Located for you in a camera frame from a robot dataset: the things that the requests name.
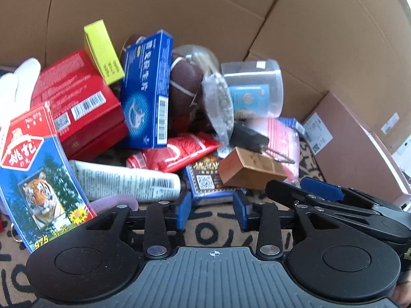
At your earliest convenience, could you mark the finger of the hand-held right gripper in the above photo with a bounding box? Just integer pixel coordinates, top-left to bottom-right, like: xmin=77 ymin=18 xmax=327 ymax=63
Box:
xmin=266 ymin=180 xmax=373 ymax=235
xmin=300 ymin=176 xmax=411 ymax=219

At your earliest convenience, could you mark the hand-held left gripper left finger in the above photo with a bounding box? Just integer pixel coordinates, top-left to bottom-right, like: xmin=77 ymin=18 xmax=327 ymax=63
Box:
xmin=85 ymin=191 xmax=193 ymax=260

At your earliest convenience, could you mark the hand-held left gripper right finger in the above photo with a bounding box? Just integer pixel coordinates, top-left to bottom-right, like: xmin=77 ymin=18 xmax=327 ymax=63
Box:
xmin=233 ymin=190 xmax=325 ymax=260

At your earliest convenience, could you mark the dark playing card box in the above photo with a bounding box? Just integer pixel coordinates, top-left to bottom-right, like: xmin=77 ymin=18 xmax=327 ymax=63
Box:
xmin=184 ymin=156 xmax=248 ymax=206

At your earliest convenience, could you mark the tiger print playing card box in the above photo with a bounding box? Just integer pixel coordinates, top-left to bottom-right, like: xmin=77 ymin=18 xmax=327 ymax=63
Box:
xmin=0 ymin=103 xmax=97 ymax=252

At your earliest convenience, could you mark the letter print mat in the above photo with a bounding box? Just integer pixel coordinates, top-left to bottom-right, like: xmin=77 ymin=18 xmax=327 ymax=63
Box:
xmin=0 ymin=135 xmax=325 ymax=308

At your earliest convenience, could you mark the small wooden block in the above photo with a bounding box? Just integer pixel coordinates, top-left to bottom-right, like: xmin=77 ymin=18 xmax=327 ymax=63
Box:
xmin=218 ymin=147 xmax=288 ymax=190

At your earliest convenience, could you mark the flat labelled cardboard box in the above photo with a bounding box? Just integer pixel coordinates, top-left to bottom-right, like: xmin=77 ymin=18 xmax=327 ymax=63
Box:
xmin=302 ymin=91 xmax=411 ymax=206

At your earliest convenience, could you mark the pink plastic packet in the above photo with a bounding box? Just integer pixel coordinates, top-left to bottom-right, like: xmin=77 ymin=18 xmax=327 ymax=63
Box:
xmin=247 ymin=117 xmax=301 ymax=180

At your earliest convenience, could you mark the red sachet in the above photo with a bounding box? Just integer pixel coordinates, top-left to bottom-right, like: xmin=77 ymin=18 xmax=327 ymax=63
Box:
xmin=126 ymin=132 xmax=222 ymax=173

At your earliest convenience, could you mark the white tube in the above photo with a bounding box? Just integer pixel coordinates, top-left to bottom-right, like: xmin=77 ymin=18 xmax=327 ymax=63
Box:
xmin=69 ymin=160 xmax=191 ymax=202

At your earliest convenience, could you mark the purple plastic object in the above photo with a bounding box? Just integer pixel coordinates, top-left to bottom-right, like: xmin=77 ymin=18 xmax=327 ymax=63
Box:
xmin=91 ymin=194 xmax=138 ymax=215

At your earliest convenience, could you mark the black car key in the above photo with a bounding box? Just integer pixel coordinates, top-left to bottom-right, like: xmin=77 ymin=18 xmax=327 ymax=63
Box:
xmin=229 ymin=122 xmax=295 ymax=164

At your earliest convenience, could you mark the small blue box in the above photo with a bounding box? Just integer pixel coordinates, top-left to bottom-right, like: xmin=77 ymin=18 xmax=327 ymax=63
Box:
xmin=278 ymin=117 xmax=301 ymax=129

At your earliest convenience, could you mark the clear bag of beads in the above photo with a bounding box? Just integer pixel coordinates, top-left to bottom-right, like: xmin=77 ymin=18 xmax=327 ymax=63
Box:
xmin=202 ymin=72 xmax=235 ymax=142

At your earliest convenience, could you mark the clear plastic cotton swab jar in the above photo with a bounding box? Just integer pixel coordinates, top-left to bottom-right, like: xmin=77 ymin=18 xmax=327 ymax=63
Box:
xmin=221 ymin=59 xmax=284 ymax=119

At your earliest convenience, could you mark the blue medicine box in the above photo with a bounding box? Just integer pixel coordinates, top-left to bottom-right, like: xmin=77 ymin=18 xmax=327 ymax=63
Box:
xmin=119 ymin=30 xmax=174 ymax=150

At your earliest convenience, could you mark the red box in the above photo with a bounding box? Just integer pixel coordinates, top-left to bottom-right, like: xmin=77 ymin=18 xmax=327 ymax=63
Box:
xmin=30 ymin=50 xmax=129 ymax=161

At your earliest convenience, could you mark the yellow box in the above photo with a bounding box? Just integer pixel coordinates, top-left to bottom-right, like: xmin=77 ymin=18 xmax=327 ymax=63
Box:
xmin=84 ymin=20 xmax=125 ymax=85

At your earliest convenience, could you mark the large cardboard box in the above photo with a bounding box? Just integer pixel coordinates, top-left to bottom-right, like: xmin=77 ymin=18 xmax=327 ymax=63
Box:
xmin=0 ymin=0 xmax=411 ymax=174

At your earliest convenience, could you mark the white glove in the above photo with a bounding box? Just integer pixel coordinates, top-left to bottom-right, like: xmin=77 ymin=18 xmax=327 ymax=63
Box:
xmin=0 ymin=58 xmax=42 ymax=126

